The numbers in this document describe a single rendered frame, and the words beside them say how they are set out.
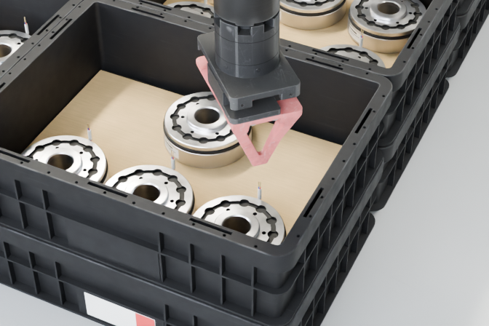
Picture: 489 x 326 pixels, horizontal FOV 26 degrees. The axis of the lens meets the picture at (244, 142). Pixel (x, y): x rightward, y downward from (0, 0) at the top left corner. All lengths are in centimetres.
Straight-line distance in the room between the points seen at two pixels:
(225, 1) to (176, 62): 42
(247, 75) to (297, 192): 30
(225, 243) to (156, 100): 35
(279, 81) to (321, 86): 30
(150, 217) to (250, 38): 23
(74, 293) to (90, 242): 12
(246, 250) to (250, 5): 25
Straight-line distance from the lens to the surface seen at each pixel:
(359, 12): 142
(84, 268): 116
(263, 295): 106
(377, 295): 127
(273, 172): 121
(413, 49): 124
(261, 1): 88
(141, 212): 104
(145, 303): 117
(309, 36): 142
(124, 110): 130
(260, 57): 91
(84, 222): 111
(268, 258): 100
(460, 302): 128
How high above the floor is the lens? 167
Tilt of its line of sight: 42 degrees down
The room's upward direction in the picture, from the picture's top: straight up
